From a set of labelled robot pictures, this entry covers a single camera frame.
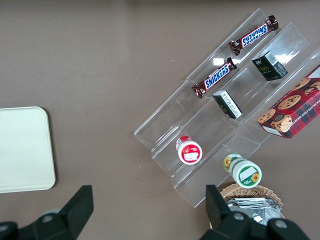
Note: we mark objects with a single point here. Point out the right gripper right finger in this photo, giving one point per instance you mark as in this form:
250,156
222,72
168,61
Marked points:
225,225

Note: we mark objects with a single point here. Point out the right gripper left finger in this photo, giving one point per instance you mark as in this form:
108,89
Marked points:
72,220

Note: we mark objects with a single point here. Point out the light wicker basket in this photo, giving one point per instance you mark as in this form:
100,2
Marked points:
250,191

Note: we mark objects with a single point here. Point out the cream plastic tray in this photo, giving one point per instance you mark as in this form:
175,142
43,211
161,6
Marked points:
22,150

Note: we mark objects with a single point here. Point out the silver foil packet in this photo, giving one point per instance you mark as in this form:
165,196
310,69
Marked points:
262,215

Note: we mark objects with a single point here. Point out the green sunflower lidded cup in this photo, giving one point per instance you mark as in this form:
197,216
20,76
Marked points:
246,175

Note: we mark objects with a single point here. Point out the red lidded cup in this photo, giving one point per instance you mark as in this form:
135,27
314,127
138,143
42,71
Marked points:
188,152

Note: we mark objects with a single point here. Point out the clear acrylic stepped riser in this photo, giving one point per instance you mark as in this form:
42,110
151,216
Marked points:
200,130
250,65

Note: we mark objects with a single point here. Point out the small black carton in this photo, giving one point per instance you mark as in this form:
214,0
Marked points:
268,67
227,105

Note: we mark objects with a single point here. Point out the red tartan cookie box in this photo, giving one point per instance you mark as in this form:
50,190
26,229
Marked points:
295,110

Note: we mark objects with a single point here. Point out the Snickers chocolate bar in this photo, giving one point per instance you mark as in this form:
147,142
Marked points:
216,77
253,35

